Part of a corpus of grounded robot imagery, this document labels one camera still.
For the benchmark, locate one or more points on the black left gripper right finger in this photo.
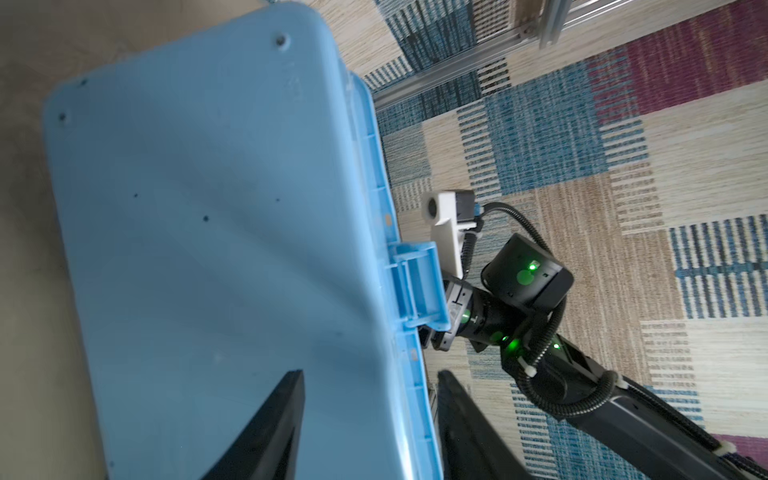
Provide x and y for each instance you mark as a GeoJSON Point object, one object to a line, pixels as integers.
{"type": "Point", "coordinates": [470, 447]}

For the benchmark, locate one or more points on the blue toolbox with clear lid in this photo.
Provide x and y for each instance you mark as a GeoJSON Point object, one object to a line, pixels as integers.
{"type": "Point", "coordinates": [226, 218]}

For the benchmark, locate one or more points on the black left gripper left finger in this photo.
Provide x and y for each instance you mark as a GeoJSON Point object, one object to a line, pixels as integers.
{"type": "Point", "coordinates": [267, 447]}

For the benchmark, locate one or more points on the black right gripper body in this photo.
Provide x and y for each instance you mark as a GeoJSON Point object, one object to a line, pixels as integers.
{"type": "Point", "coordinates": [475, 315]}

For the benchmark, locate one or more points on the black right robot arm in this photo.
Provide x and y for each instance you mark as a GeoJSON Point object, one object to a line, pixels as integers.
{"type": "Point", "coordinates": [518, 310]}

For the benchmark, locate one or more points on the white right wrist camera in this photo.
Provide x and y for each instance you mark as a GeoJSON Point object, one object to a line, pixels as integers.
{"type": "Point", "coordinates": [451, 215]}

